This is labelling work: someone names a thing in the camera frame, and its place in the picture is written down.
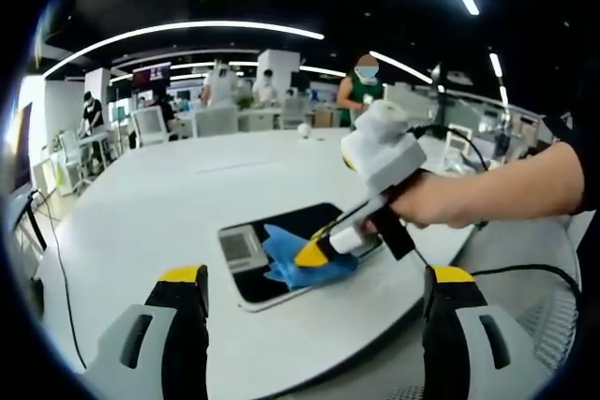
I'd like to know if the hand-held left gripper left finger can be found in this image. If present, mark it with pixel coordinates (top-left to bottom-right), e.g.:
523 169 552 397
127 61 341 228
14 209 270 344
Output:
82 264 210 400

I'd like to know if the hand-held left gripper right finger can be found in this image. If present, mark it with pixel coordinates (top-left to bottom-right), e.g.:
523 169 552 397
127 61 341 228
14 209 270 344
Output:
423 264 550 400

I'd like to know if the blue cleaning cloth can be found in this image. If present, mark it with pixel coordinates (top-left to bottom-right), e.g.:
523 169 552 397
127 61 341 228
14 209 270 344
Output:
261 223 361 292

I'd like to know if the person's right hand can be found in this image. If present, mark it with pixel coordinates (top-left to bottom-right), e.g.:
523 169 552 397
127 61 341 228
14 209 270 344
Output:
386 169 474 231

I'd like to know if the grey mesh office chair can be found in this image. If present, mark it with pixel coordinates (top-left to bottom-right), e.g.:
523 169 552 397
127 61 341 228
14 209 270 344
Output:
449 215 585 400

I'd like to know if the person's black sleeve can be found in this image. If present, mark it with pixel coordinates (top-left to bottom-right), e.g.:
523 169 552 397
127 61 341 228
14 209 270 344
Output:
543 109 600 221

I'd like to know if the dark hanging screen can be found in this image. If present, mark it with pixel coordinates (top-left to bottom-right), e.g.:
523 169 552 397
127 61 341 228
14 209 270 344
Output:
130 61 173 89

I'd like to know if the black monitor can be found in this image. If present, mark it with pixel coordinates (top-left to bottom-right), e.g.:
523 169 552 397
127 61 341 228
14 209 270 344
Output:
11 100 35 193

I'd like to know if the thin black cable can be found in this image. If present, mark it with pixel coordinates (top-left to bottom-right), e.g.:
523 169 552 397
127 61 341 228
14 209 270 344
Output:
27 186 89 372

